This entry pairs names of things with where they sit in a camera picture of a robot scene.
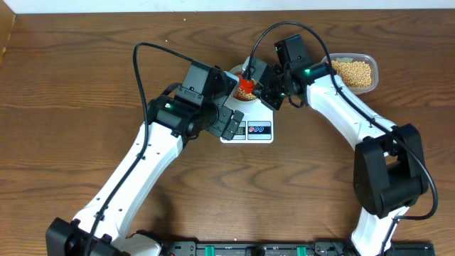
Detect grey plastic bowl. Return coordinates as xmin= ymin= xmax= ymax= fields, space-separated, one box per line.
xmin=230 ymin=65 xmax=259 ymax=103

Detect white digital kitchen scale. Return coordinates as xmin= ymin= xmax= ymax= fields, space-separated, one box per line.
xmin=220 ymin=97 xmax=274 ymax=144

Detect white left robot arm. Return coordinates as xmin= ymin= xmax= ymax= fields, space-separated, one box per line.
xmin=45 ymin=83 xmax=193 ymax=256

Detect soybeans in container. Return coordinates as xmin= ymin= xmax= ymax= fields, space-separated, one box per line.
xmin=331 ymin=60 xmax=373 ymax=87

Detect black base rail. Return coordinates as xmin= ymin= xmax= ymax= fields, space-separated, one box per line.
xmin=159 ymin=240 xmax=436 ymax=256

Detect clear plastic container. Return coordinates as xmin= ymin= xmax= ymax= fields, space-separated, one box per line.
xmin=330 ymin=53 xmax=379 ymax=95

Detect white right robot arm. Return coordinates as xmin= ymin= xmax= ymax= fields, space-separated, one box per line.
xmin=242 ymin=35 xmax=434 ymax=255

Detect red plastic scoop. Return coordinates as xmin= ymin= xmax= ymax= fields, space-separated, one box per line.
xmin=236 ymin=74 xmax=254 ymax=94

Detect soybeans in bowl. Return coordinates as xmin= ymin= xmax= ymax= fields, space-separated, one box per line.
xmin=234 ymin=87 xmax=257 ymax=102

